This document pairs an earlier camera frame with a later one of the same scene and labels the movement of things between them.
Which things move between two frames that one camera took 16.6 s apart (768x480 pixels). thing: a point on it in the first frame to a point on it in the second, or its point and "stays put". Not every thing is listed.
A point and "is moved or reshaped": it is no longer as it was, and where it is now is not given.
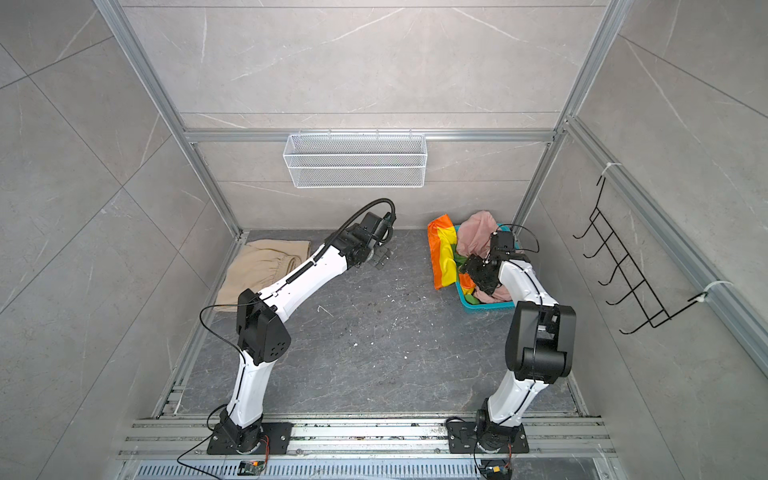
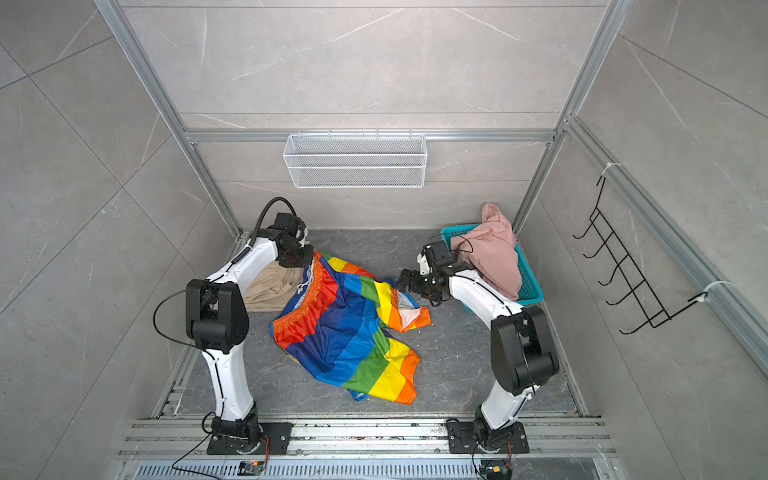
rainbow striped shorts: (445, 258) is moved or reshaped
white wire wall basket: (380, 161) stays put
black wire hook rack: (639, 294) stays put
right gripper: (472, 265) to (415, 286)
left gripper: (382, 254) to (306, 261)
